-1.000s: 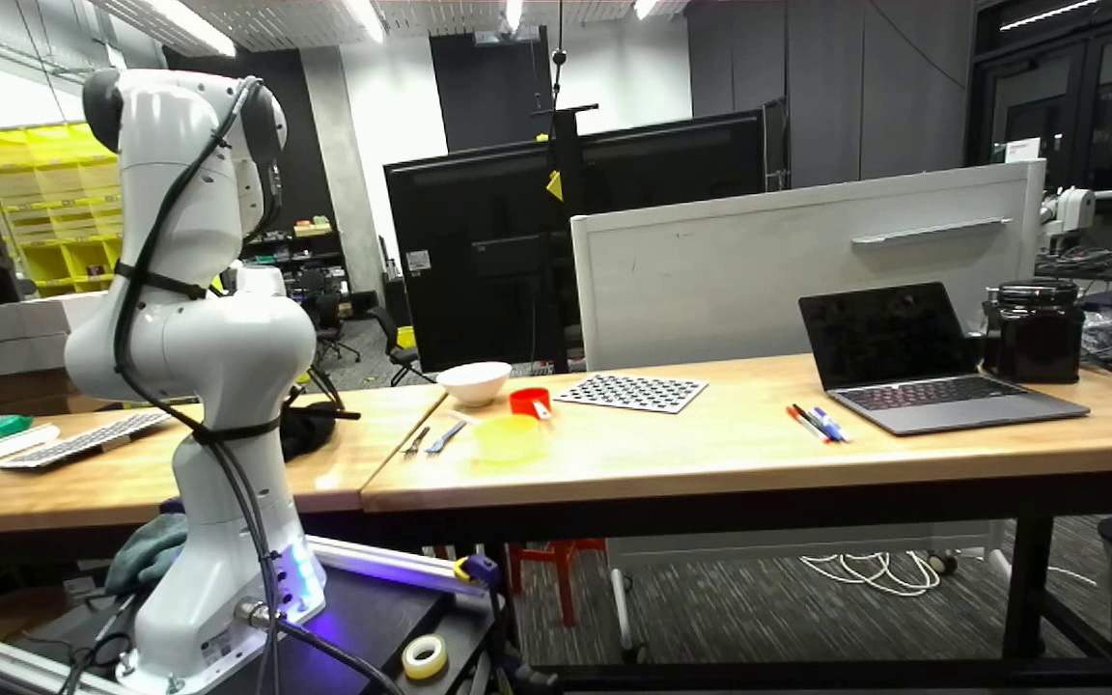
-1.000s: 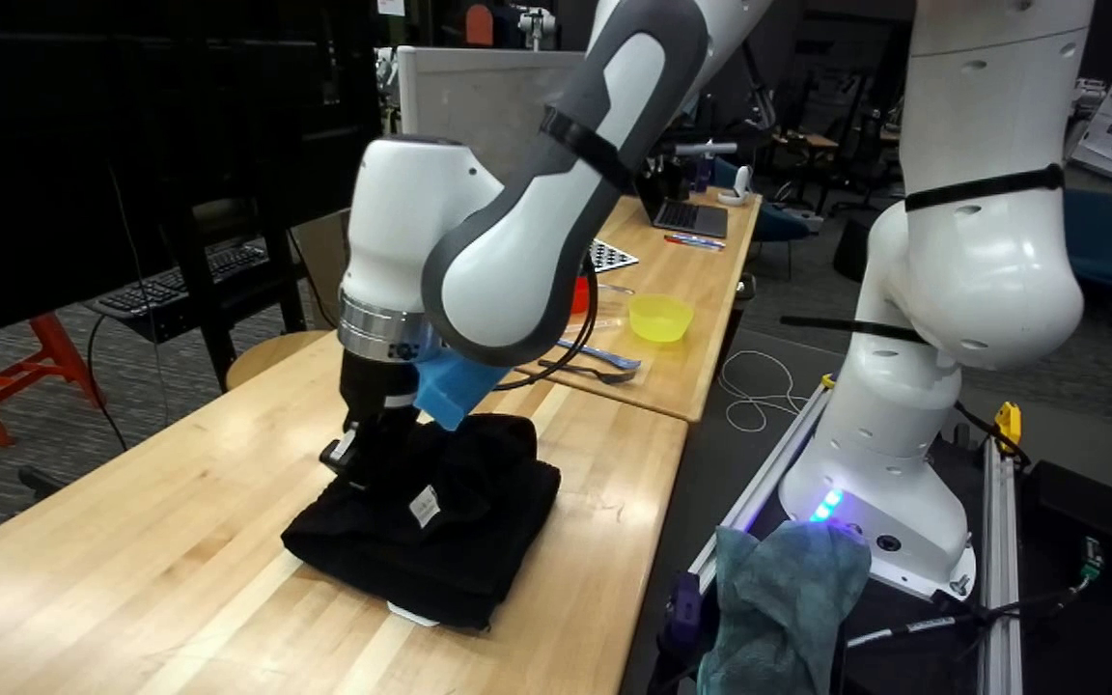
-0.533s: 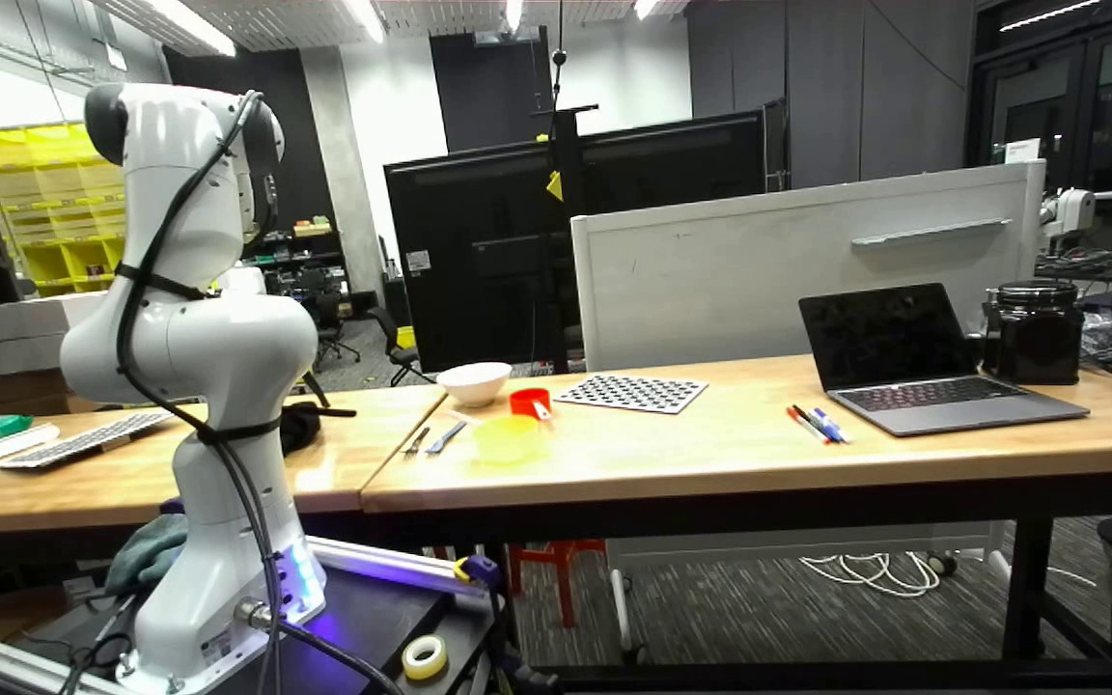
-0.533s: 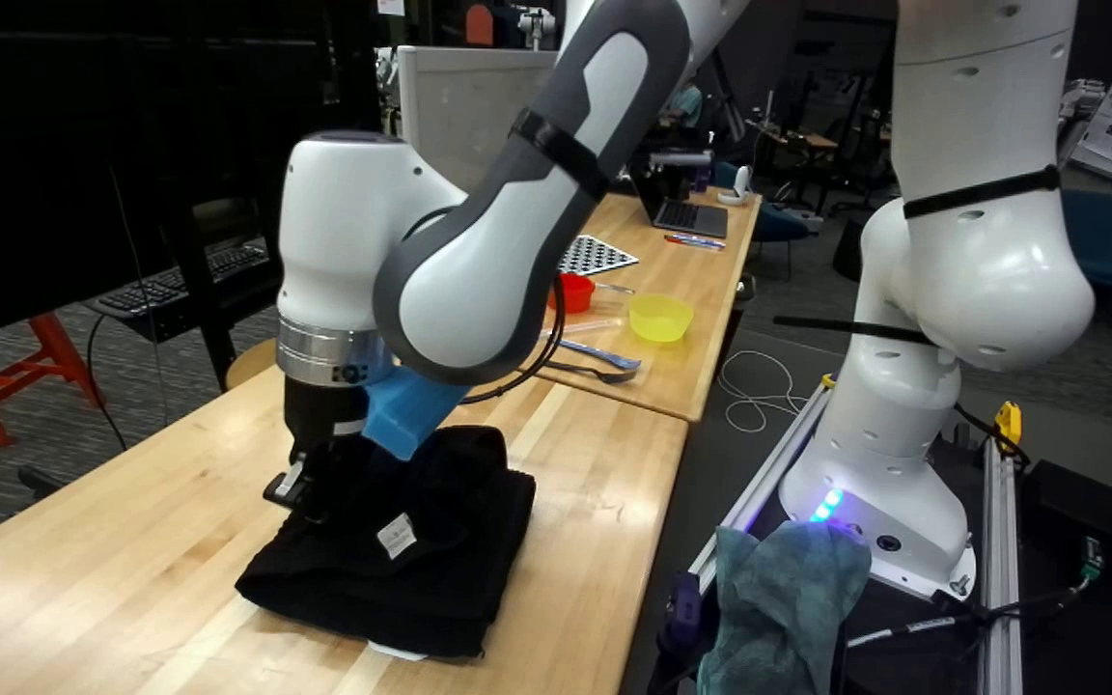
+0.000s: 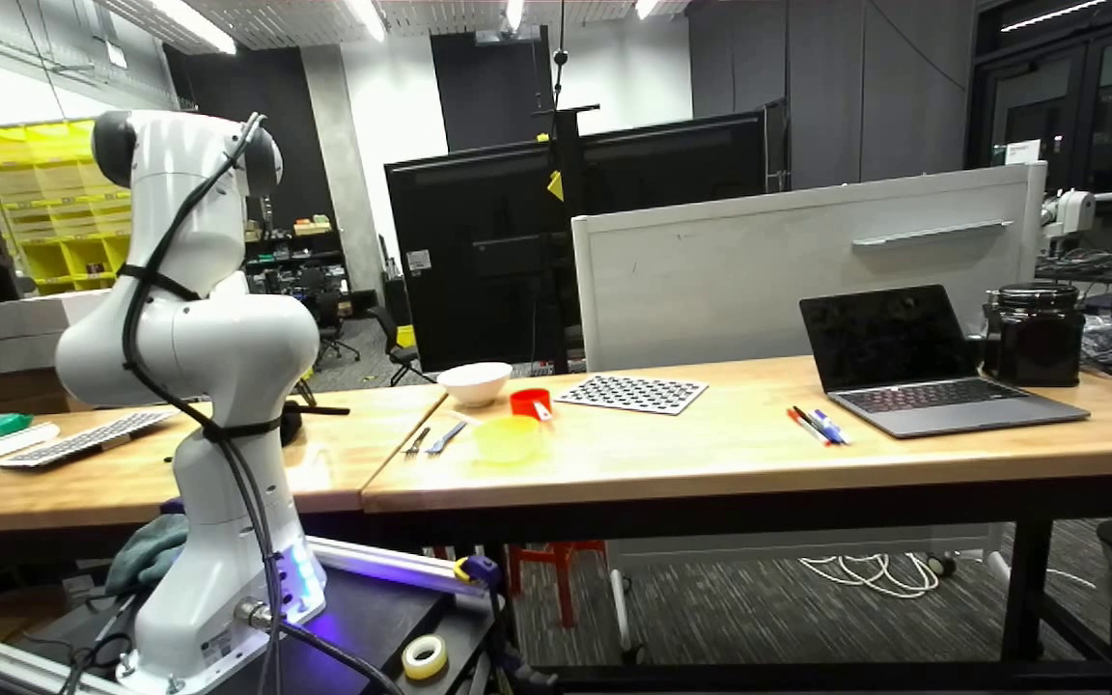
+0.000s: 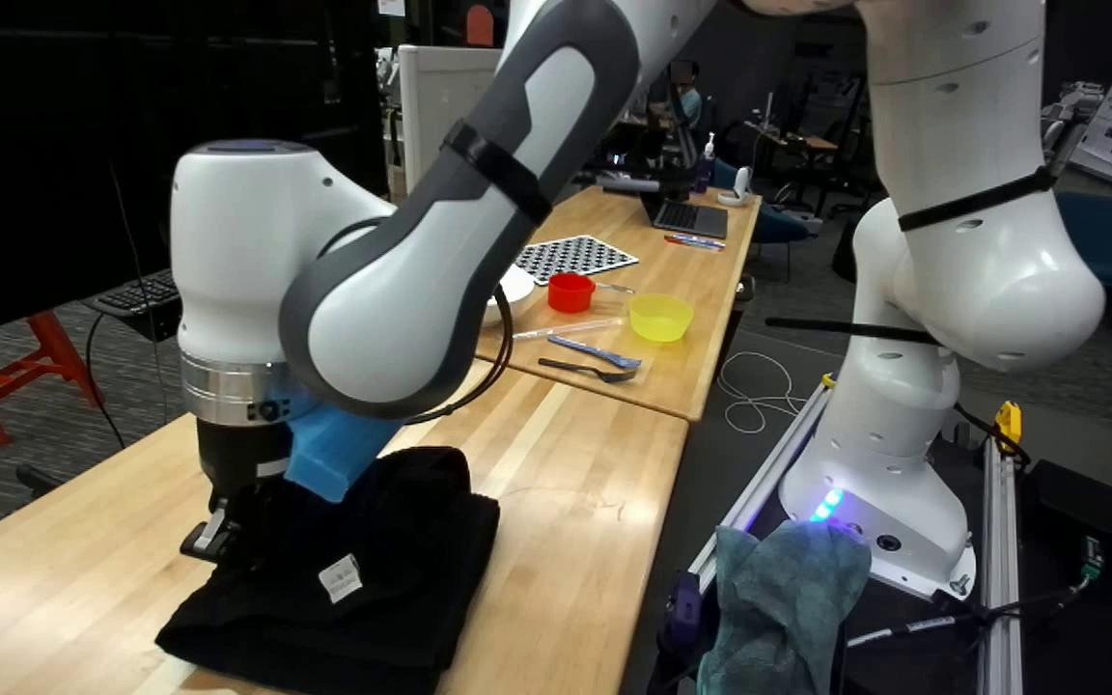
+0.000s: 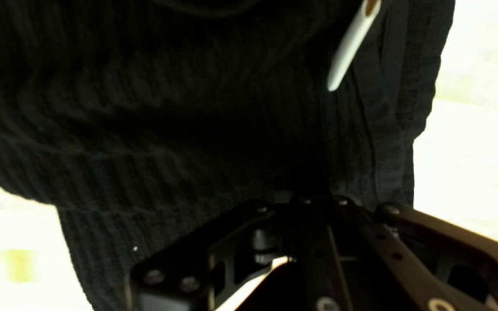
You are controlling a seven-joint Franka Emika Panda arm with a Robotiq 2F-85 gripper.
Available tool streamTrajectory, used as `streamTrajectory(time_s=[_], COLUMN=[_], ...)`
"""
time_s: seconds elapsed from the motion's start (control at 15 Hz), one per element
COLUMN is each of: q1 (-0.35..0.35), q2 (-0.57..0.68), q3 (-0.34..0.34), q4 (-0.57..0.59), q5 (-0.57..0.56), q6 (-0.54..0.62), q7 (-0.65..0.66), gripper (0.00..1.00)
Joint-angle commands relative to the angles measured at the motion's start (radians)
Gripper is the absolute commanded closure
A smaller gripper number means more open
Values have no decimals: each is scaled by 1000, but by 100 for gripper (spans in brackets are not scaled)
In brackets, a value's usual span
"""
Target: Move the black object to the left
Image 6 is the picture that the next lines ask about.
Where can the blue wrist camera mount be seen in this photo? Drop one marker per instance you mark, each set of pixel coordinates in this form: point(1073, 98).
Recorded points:
point(329, 445)

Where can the white cabinet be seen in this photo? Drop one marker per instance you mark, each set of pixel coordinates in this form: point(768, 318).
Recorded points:
point(433, 109)

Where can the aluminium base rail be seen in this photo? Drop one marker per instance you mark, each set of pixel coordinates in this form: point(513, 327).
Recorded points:
point(770, 476)
point(1003, 564)

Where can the checkered white cloth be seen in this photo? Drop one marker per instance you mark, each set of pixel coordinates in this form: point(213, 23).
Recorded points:
point(578, 255)

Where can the yellow-green plastic bowl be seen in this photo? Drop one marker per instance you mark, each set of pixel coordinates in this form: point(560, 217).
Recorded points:
point(658, 318)

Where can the thin black rod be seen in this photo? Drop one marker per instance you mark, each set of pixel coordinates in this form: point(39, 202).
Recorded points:
point(838, 329)

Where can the black cloth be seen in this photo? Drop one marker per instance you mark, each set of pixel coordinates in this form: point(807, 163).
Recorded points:
point(348, 591)

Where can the clear plastic utensil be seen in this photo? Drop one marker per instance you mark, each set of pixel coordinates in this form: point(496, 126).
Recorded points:
point(571, 329)

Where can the black keyboard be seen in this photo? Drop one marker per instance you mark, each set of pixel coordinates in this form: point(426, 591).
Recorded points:
point(137, 306)

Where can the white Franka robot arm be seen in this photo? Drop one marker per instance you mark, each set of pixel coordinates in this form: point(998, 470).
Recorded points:
point(967, 295)

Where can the yellow clamp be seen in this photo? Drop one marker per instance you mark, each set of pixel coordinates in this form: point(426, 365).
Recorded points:
point(1011, 422)

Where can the black box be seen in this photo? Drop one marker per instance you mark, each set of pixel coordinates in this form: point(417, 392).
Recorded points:
point(1083, 504)

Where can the red metal stool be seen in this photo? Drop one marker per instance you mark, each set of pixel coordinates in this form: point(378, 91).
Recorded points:
point(18, 373)

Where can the black plastic fork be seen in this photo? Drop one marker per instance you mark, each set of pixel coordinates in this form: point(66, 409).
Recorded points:
point(581, 369)

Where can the blue plastic fork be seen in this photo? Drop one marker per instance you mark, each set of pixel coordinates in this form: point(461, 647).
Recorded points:
point(596, 351)

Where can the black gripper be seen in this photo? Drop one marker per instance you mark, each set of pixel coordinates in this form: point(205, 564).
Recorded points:
point(241, 464)

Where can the teal rag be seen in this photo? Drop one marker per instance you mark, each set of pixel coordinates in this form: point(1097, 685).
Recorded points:
point(780, 605)

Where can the black device on table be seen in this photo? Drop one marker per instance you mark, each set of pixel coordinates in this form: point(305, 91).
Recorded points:
point(686, 206)

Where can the person in background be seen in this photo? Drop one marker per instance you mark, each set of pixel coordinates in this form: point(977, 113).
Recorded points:
point(688, 98)

